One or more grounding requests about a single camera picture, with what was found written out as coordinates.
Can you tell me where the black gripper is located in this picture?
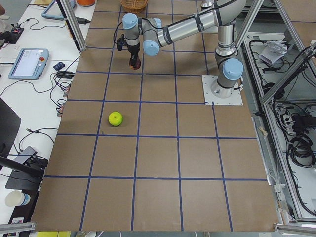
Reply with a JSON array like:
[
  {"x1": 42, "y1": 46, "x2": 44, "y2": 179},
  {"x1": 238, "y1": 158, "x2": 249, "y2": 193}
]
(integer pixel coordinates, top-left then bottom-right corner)
[{"x1": 127, "y1": 44, "x2": 140, "y2": 68}]

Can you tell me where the red apple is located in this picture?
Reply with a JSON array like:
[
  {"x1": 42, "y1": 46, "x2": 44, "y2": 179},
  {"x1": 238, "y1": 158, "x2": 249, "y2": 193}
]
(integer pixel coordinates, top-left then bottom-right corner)
[{"x1": 129, "y1": 58, "x2": 141, "y2": 70}]

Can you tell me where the green apple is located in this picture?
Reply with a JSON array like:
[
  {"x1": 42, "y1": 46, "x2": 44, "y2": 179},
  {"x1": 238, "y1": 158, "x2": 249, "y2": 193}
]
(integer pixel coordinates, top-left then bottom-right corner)
[{"x1": 108, "y1": 111, "x2": 123, "y2": 127}]

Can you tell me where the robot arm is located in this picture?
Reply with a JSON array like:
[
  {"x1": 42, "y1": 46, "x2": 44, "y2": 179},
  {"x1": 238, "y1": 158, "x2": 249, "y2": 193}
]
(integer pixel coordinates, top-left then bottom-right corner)
[{"x1": 117, "y1": 0, "x2": 246, "y2": 99}]

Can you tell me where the wicker basket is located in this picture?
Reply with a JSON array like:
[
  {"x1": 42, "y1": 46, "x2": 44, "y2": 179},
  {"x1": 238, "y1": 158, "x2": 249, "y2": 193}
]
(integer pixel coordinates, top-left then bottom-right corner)
[{"x1": 120, "y1": 0, "x2": 148, "y2": 12}]

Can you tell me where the dark blue pouch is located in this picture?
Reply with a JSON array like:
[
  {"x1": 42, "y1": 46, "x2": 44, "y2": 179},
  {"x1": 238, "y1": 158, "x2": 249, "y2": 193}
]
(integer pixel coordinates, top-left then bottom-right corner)
[{"x1": 53, "y1": 62, "x2": 65, "y2": 71}]

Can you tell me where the orange round object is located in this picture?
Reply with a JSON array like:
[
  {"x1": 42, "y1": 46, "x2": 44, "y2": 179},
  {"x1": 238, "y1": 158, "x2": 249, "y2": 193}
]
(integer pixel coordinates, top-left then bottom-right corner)
[{"x1": 76, "y1": 0, "x2": 95, "y2": 7}]

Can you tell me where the teach pendant far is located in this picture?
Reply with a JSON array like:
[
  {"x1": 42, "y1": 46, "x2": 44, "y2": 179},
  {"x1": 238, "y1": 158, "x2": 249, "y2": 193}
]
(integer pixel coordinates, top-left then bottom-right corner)
[{"x1": 41, "y1": 0, "x2": 64, "y2": 20}]

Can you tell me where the teach pendant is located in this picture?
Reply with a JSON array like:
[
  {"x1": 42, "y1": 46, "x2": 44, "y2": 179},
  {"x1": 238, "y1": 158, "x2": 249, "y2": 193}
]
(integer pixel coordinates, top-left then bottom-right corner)
[
  {"x1": 41, "y1": 0, "x2": 64, "y2": 20},
  {"x1": 8, "y1": 48, "x2": 49, "y2": 80}
]

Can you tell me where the teach pendant near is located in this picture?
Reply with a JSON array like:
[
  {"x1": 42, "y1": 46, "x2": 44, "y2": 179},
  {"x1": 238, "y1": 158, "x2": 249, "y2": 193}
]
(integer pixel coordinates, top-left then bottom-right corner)
[{"x1": 8, "y1": 48, "x2": 49, "y2": 80}]

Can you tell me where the black monitor stand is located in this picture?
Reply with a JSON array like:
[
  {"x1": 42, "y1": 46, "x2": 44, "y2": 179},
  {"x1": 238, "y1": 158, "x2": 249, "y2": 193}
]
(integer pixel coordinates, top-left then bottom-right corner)
[{"x1": 0, "y1": 100, "x2": 48, "y2": 190}]

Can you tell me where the white paper cup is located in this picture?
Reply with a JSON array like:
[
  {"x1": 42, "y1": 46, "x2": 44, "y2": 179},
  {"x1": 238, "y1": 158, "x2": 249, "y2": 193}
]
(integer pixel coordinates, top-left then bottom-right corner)
[{"x1": 4, "y1": 190, "x2": 31, "y2": 207}]

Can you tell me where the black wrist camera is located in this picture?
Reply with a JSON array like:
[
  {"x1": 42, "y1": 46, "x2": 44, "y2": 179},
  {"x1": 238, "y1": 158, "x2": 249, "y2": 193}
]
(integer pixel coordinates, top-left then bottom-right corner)
[{"x1": 117, "y1": 34, "x2": 127, "y2": 51}]

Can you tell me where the aluminium frame post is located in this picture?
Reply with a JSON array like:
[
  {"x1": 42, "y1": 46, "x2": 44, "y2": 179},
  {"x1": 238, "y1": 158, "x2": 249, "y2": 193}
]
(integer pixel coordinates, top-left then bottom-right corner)
[{"x1": 57, "y1": 0, "x2": 86, "y2": 52}]

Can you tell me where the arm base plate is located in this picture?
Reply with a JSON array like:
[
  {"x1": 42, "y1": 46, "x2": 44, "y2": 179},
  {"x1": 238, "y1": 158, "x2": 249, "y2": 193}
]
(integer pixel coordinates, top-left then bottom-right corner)
[{"x1": 201, "y1": 75, "x2": 243, "y2": 106}]

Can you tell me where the black cable bundle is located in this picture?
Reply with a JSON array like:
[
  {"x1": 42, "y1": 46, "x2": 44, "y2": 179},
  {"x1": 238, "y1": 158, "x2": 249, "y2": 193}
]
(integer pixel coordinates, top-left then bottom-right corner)
[{"x1": 286, "y1": 135, "x2": 316, "y2": 168}]

